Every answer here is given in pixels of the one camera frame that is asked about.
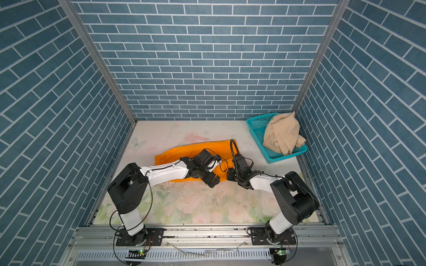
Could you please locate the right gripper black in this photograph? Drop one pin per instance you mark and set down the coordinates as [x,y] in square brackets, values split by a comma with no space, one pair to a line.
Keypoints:
[229,174]

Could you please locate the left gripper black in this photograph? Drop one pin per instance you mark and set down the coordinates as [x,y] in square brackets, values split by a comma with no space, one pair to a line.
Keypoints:
[209,180]

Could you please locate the orange shorts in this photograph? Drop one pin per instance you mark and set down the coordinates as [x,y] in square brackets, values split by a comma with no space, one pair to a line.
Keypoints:
[222,148]

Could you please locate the teal plastic basket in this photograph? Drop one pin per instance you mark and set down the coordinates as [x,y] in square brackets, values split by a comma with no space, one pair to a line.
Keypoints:
[257,126]

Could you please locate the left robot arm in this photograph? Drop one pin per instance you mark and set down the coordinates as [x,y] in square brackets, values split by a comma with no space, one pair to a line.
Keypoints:
[128,188]

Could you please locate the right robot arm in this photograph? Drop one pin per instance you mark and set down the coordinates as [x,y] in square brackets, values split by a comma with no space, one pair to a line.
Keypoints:
[295,200]

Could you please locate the beige shorts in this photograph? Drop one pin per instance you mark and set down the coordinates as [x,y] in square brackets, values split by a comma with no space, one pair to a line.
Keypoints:
[282,134]

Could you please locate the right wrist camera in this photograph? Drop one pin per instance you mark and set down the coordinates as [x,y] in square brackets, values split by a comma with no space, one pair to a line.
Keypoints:
[242,163]

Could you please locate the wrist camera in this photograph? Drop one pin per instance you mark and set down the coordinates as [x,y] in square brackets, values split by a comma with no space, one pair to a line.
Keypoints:
[242,163]
[208,158]

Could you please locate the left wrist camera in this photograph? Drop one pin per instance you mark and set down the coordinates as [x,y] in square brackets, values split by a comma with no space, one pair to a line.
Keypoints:
[208,158]

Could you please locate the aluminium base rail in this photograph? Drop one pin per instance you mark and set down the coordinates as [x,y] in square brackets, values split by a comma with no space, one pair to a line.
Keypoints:
[313,244]

